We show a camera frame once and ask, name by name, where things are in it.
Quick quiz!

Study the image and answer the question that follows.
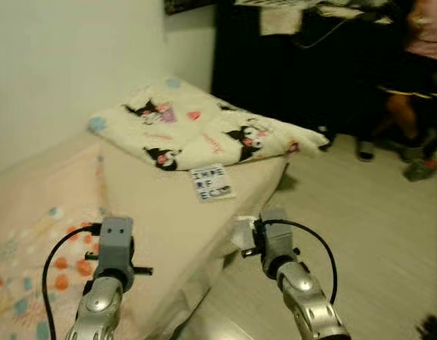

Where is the black fuzzy object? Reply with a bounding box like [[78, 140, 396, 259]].
[[416, 315, 437, 340]]

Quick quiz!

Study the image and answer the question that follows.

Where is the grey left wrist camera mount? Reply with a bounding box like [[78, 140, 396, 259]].
[[96, 216, 136, 268]]

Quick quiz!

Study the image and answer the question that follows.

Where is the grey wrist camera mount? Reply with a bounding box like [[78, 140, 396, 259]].
[[96, 216, 136, 268], [257, 208, 297, 259]]

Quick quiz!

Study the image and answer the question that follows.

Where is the person in pink shirt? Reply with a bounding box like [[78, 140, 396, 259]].
[[356, 0, 437, 164]]

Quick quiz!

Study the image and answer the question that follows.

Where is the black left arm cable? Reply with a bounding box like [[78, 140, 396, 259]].
[[42, 223, 104, 340]]

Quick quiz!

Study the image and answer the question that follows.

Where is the white hanging cloth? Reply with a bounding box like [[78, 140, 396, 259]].
[[259, 6, 304, 36]]

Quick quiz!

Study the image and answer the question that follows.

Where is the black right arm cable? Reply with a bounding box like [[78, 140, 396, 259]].
[[264, 219, 339, 305]]

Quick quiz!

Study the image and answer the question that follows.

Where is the mattress with beige sheet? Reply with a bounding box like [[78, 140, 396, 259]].
[[0, 131, 290, 340]]

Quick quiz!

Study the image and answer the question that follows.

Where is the cream cartoon print blanket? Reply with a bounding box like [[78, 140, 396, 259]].
[[87, 76, 329, 172]]

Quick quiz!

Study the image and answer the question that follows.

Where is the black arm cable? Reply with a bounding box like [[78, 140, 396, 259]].
[[264, 219, 339, 305], [42, 223, 104, 340]]

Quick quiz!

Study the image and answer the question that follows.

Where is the small green red object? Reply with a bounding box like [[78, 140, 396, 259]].
[[406, 157, 437, 183]]

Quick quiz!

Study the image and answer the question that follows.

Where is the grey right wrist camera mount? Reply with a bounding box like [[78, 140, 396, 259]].
[[257, 208, 297, 259]]

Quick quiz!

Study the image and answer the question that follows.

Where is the dark wall shelf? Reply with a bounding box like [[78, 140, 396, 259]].
[[164, 0, 219, 16]]

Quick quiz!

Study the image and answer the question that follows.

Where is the white book with blue letters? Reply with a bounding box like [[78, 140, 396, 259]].
[[190, 164, 235, 204]]

